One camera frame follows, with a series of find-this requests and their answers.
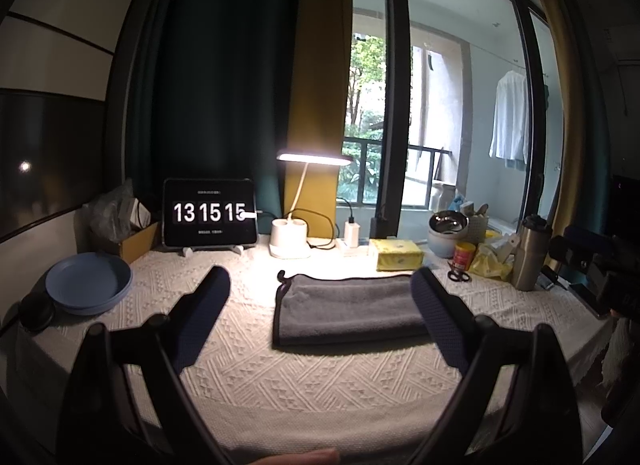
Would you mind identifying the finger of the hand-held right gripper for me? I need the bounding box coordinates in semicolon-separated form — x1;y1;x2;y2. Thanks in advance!
538;265;570;292

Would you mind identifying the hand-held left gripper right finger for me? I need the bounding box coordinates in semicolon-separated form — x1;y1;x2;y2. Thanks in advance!
410;266;583;465

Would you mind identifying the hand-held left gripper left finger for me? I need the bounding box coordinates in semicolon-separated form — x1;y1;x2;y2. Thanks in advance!
55;265;236;465

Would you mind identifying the grey towel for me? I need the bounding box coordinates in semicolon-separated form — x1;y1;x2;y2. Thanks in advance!
272;270;434;349

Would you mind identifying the person's left hand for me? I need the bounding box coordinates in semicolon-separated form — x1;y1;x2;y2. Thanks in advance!
254;448;342;465

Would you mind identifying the stainless steel tumbler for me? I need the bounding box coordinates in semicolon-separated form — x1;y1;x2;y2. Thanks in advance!
511;214;554;292

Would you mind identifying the yellow can with red label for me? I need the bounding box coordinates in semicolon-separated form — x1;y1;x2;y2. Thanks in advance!
453;241;476;272

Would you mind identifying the yellow plastic bag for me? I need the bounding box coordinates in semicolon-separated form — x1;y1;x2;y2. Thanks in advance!
469;239;517;282

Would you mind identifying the white tablet stand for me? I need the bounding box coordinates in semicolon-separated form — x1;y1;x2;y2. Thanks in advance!
179;243;246;259

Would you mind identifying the light blue container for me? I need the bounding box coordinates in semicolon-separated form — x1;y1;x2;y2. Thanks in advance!
427;229;469;259

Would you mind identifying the yellow tissue packet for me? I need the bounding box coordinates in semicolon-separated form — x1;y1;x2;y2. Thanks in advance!
368;238;425;272

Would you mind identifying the white storage basket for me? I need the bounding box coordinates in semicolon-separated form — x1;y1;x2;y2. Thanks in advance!
466;212;490;246

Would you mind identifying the stainless steel bowl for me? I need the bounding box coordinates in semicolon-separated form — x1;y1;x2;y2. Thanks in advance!
429;211;470;237

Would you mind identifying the brown cardboard box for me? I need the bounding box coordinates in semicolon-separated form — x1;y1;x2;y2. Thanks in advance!
90;215;162;265

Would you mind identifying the white power strip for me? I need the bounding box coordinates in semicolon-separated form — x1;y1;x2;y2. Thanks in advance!
334;237;377;257

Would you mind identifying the black tablet clock display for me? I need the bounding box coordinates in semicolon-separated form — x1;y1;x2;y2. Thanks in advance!
162;178;260;249

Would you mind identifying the blue plate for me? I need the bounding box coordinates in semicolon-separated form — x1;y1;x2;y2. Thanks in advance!
45;252;134;316

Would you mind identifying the white desk lamp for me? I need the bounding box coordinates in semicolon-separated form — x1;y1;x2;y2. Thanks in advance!
270;150;354;260

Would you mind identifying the white knitted tablecloth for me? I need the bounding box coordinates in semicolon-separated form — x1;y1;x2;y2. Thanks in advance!
15;242;616;451

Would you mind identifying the clear plastic bag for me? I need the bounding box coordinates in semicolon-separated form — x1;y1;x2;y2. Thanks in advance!
89;179;139;242

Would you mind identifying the black round lid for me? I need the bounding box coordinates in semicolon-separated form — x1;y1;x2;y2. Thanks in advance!
19;292;56;332

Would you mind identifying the black balcony railing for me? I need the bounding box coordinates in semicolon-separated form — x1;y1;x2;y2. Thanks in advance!
336;139;453;210

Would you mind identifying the white hanging shirt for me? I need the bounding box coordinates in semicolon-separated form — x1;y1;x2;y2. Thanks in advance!
488;69;531;167

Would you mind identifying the dark green curtain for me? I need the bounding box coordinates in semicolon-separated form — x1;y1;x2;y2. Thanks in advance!
124;0;307;242

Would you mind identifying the yellow curtain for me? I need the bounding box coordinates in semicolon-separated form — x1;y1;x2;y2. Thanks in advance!
281;0;354;242

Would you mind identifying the black charger cable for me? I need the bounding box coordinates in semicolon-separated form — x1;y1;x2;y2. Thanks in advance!
286;198;357;250

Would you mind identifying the black sliding door frame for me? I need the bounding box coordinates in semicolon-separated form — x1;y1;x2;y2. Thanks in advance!
372;0;416;240

